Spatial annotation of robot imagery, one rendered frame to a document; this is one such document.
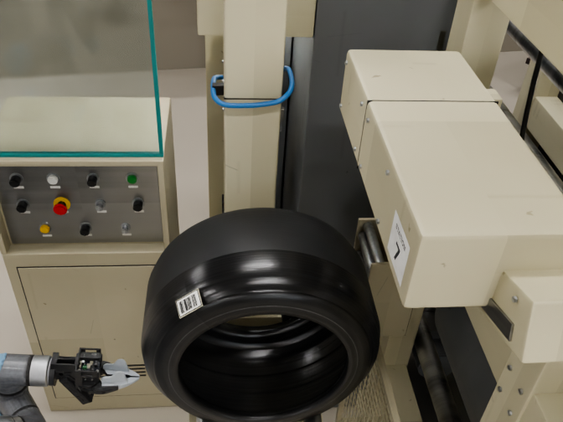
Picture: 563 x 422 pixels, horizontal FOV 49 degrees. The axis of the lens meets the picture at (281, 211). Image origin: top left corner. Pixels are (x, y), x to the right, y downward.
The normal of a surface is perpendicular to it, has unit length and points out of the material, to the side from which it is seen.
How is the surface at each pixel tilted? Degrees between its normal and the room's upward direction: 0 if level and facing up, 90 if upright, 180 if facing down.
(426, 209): 0
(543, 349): 72
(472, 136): 0
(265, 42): 90
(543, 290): 18
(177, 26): 90
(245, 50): 90
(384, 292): 90
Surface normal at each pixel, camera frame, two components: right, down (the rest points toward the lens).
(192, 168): 0.06, -0.78
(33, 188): 0.08, 0.63
